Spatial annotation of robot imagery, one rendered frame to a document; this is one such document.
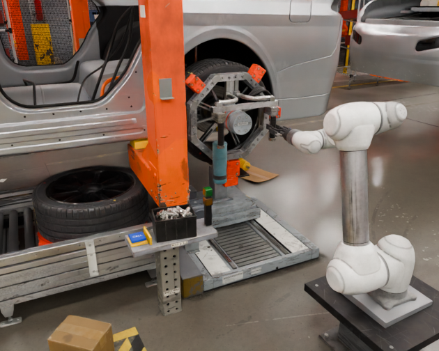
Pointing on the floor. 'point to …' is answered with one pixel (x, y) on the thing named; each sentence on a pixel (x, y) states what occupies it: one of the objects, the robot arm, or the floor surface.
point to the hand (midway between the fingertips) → (272, 127)
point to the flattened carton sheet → (258, 175)
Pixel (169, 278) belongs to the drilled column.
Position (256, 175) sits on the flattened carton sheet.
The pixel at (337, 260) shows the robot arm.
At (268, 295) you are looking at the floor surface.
